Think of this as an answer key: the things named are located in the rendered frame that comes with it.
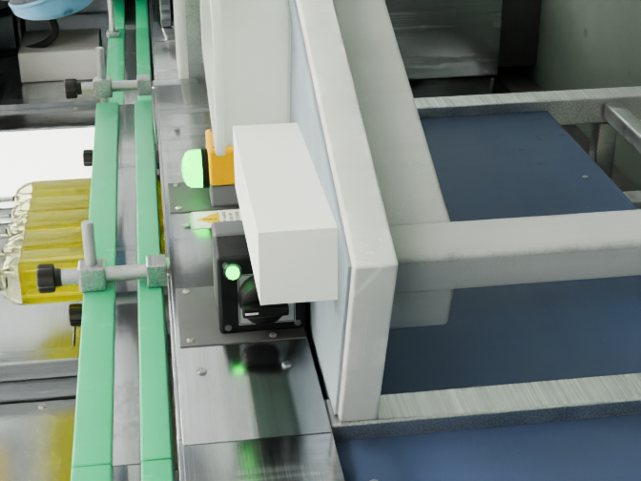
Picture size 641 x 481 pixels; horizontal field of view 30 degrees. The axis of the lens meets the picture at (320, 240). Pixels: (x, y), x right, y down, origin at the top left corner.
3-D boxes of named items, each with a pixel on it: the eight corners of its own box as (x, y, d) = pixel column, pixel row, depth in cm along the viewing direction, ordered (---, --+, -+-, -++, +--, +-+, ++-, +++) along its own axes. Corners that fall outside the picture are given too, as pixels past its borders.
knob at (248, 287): (287, 314, 110) (291, 333, 107) (237, 318, 109) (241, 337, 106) (286, 271, 108) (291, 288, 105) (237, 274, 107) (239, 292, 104)
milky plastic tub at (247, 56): (279, -100, 124) (196, -97, 123) (308, 9, 108) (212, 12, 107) (278, 44, 136) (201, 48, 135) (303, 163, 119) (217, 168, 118)
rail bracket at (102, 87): (155, 149, 182) (72, 154, 181) (148, 42, 175) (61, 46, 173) (155, 156, 180) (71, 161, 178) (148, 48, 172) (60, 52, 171)
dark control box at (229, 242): (299, 288, 118) (214, 294, 117) (299, 215, 115) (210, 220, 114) (311, 329, 111) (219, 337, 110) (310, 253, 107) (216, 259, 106)
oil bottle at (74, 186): (162, 206, 181) (17, 215, 178) (159, 172, 178) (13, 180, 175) (163, 221, 176) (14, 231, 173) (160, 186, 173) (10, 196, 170)
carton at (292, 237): (297, 122, 111) (233, 126, 111) (337, 227, 90) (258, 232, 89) (298, 183, 114) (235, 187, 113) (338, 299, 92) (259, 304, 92)
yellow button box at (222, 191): (270, 179, 143) (207, 183, 142) (268, 120, 139) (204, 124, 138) (276, 203, 136) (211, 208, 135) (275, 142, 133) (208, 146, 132)
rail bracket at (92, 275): (170, 272, 125) (39, 282, 124) (165, 208, 122) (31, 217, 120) (171, 290, 122) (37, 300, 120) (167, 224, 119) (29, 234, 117)
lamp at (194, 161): (207, 178, 140) (181, 179, 140) (206, 142, 138) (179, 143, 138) (210, 194, 136) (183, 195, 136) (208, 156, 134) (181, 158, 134)
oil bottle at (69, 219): (164, 238, 170) (10, 248, 168) (162, 202, 168) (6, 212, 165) (165, 256, 165) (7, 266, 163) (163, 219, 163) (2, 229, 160)
